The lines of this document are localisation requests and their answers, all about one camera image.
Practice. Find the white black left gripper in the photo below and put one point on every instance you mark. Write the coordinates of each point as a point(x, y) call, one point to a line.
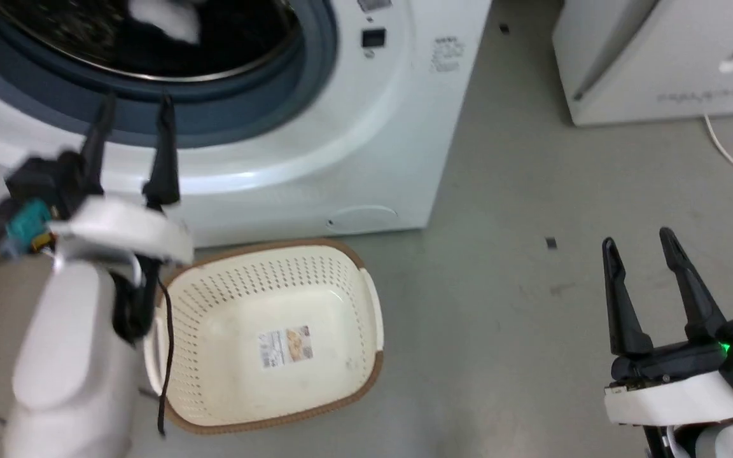
point(118, 226)

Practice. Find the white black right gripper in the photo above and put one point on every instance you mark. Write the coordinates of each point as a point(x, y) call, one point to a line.
point(684, 381)

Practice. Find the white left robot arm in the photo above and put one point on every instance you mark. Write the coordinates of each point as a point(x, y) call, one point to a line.
point(67, 356)

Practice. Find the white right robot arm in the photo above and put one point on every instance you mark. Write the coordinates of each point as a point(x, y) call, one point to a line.
point(716, 440)

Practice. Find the cream perforated laundry basket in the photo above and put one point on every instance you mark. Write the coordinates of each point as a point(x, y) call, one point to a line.
point(245, 356)

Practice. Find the white front-load washing machine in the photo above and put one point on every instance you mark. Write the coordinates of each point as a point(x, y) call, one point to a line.
point(366, 140)

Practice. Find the white box appliance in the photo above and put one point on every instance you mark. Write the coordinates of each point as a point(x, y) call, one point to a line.
point(665, 57)

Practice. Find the printed paper label sticker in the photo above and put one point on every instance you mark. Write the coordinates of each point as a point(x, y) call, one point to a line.
point(286, 346)

